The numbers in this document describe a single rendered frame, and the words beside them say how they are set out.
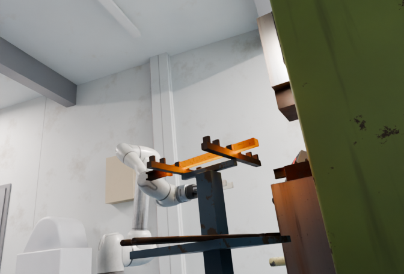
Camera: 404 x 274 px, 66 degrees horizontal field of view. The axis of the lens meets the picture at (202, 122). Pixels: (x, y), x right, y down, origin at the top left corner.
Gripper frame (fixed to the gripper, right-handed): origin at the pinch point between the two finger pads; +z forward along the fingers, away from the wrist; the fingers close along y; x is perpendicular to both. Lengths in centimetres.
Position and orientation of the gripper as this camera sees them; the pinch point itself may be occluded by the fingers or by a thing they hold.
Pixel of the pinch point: (224, 184)
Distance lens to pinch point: 157.8
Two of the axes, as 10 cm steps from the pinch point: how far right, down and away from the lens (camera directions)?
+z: 8.7, -2.8, -4.2
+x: -1.0, -9.2, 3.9
